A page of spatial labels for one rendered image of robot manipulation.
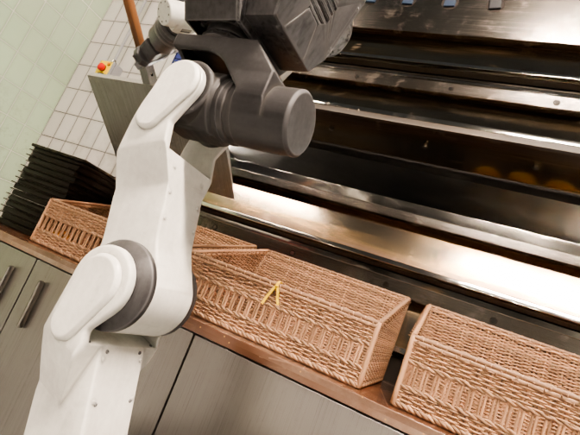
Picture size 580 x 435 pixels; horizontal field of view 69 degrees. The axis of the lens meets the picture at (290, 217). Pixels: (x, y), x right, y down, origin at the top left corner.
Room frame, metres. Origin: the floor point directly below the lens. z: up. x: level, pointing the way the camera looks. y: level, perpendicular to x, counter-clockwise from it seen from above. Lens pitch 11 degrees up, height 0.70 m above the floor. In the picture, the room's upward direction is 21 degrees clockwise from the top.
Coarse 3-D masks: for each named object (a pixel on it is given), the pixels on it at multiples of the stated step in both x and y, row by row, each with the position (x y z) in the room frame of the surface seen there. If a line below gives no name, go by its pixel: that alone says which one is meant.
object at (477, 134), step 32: (320, 128) 1.57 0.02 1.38; (352, 128) 1.48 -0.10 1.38; (384, 128) 1.39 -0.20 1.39; (416, 128) 1.32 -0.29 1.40; (448, 128) 1.27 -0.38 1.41; (416, 160) 1.48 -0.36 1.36; (448, 160) 1.40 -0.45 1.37; (480, 160) 1.32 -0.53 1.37; (512, 160) 1.26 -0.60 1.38; (544, 160) 1.20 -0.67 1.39; (576, 160) 1.14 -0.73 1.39; (576, 192) 1.26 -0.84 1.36
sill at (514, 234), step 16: (272, 176) 1.66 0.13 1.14; (288, 176) 1.63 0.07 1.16; (304, 176) 1.61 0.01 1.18; (336, 192) 1.54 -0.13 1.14; (352, 192) 1.52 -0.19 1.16; (368, 192) 1.49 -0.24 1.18; (400, 208) 1.44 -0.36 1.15; (416, 208) 1.42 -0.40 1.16; (432, 208) 1.40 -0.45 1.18; (464, 224) 1.35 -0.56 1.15; (480, 224) 1.33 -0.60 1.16; (496, 224) 1.31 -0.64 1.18; (528, 240) 1.27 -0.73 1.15; (544, 240) 1.25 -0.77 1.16; (560, 240) 1.23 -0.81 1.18
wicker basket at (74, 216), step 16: (48, 208) 1.42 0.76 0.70; (64, 208) 1.38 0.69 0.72; (80, 208) 1.53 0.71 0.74; (96, 208) 1.58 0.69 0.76; (48, 224) 1.40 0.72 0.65; (64, 224) 1.37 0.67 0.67; (80, 224) 1.35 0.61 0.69; (96, 224) 1.32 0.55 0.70; (32, 240) 1.41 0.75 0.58; (48, 240) 1.39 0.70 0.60; (64, 240) 1.35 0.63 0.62; (80, 240) 1.33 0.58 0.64; (96, 240) 1.64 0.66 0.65; (208, 240) 1.68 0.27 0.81; (224, 240) 1.66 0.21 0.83; (240, 240) 1.64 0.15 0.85; (80, 256) 1.32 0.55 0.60
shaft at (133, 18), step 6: (126, 0) 1.07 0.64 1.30; (132, 0) 1.08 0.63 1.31; (126, 6) 1.08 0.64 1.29; (132, 6) 1.08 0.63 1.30; (126, 12) 1.10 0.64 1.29; (132, 12) 1.09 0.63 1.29; (132, 18) 1.10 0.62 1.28; (138, 18) 1.12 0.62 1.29; (132, 24) 1.12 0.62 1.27; (138, 24) 1.12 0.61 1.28; (132, 30) 1.13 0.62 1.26; (138, 30) 1.13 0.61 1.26; (138, 36) 1.14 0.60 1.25; (138, 42) 1.15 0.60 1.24
